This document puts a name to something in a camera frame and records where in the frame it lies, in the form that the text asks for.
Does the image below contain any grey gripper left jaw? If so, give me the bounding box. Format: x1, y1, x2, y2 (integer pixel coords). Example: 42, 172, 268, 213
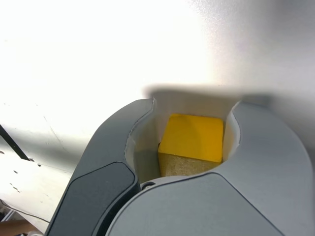
45, 97, 160, 236

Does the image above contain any yellow cube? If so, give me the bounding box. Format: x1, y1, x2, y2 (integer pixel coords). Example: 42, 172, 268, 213
157, 113, 224, 178

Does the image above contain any black tape strip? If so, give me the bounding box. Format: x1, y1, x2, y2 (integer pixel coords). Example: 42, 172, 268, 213
0, 124, 32, 162

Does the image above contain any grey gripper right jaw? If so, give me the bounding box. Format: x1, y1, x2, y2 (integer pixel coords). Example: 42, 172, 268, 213
91, 100, 311, 236

